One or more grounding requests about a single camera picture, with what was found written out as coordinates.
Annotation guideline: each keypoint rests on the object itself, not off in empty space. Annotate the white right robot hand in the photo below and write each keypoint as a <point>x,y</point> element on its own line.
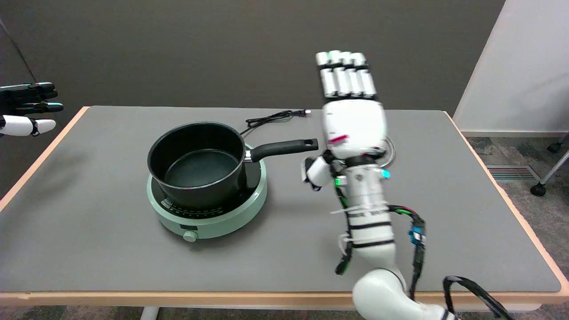
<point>353,129</point>

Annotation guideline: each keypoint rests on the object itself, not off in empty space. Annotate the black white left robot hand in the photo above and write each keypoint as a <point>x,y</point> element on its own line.
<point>20,126</point>

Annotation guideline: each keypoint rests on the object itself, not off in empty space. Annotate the glass pot lid black knob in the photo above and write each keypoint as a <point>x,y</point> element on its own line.
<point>391,151</point>

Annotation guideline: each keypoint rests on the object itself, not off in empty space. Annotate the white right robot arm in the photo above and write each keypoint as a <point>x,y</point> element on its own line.
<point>369,213</point>

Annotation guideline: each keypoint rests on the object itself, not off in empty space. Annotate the gray table mat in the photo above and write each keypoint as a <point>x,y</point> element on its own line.
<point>111,258</point>

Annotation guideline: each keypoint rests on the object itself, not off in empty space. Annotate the green round induction cooker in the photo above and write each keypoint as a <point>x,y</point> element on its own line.
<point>222,222</point>

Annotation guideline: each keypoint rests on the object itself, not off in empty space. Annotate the floor vent grille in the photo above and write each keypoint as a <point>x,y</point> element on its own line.
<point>511,173</point>

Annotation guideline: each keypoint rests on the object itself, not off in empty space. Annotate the office chair base with casters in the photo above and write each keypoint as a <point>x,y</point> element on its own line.
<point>538,189</point>

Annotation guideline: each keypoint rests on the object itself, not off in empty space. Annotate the white table leg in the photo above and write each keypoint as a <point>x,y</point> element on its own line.
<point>149,314</point>

